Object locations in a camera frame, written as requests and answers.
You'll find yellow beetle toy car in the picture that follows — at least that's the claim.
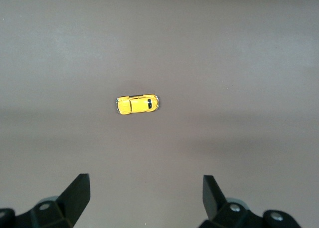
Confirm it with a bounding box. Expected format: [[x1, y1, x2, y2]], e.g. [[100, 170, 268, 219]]
[[115, 94, 160, 116]]

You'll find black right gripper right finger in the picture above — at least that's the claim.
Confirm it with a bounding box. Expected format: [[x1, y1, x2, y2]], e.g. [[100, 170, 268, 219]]
[[198, 175, 303, 228]]

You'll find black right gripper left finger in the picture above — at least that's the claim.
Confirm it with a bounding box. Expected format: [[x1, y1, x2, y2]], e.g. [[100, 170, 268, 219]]
[[0, 173, 91, 228]]

